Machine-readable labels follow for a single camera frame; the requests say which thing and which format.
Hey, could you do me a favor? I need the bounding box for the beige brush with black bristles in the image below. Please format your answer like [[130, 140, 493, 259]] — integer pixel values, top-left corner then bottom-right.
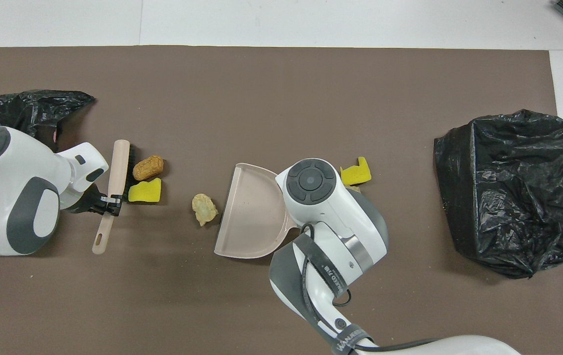
[[92, 140, 137, 255]]

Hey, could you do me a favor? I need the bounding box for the beige plastic dustpan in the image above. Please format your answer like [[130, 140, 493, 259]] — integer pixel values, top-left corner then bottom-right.
[[214, 163, 298, 259]]

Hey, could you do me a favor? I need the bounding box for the yellow sponge with green side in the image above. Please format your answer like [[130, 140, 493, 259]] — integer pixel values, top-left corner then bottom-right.
[[128, 177, 162, 203]]

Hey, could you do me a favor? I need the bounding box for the black bag lined pink bin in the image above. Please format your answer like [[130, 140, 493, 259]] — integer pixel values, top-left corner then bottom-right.
[[0, 90, 96, 153]]

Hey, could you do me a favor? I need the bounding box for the brown table mat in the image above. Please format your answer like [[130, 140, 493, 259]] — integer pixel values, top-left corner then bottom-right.
[[0, 45, 563, 355]]

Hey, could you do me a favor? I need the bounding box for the notched yellow sponge piece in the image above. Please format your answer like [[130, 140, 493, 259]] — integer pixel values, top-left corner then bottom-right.
[[340, 156, 372, 186]]

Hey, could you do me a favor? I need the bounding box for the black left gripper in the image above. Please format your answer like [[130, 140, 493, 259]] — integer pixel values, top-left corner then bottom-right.
[[67, 183, 123, 217]]

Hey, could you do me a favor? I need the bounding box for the brown oval bread roll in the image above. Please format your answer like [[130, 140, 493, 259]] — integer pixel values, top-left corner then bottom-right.
[[132, 155, 165, 181]]

